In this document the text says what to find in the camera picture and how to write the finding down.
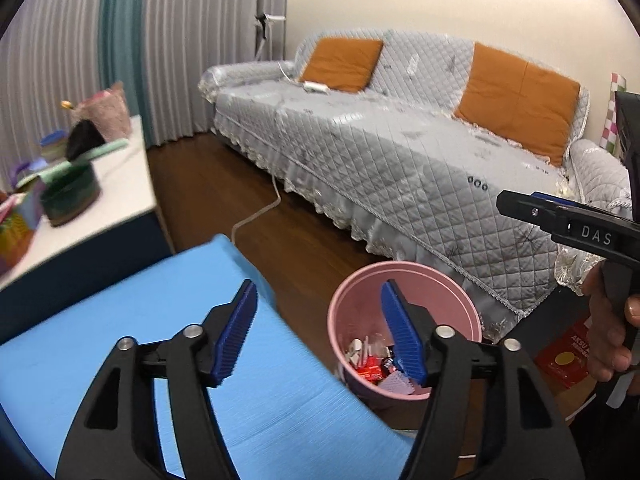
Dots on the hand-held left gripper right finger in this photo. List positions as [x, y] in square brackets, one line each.
[405, 340]

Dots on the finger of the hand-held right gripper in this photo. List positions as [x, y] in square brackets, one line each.
[547, 199]
[525, 210]

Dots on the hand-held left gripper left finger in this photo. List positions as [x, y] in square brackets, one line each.
[235, 335]

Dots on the lavender patterned paper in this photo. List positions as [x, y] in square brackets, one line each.
[397, 385]

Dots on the small red wrapper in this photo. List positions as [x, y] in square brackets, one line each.
[367, 369]

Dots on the pink plastic bin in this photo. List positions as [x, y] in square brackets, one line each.
[360, 300]

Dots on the person's right hand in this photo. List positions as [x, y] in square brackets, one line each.
[610, 345]

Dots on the blue table mat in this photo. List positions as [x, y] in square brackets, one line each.
[150, 300]

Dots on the pink green checkered bag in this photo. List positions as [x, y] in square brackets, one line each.
[612, 125]

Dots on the large orange cushion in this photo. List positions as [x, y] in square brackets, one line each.
[520, 100]

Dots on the red cardboard box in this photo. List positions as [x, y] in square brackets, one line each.
[560, 360]

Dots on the sofa with grey quilted cover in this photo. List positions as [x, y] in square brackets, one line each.
[400, 160]

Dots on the white topped coffee table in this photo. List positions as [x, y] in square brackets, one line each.
[125, 185]

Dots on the dark green round bowl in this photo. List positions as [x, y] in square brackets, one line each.
[70, 197]

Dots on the mint green flat tray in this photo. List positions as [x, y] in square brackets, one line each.
[105, 149]

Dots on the small orange cushion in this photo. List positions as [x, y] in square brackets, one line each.
[342, 62]

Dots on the colourful striped box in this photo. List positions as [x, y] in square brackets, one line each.
[17, 235]

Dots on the white power strip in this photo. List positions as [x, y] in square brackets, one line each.
[315, 87]

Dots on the pink woven basket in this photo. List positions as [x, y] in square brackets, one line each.
[107, 110]

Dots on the blue green stacked bowls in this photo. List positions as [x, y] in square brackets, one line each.
[54, 145]

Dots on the purple plastic jug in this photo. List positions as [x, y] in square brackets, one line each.
[22, 170]

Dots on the grey curtain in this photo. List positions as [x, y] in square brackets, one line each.
[210, 35]
[50, 60]

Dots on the teal curtain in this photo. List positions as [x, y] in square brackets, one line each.
[125, 35]

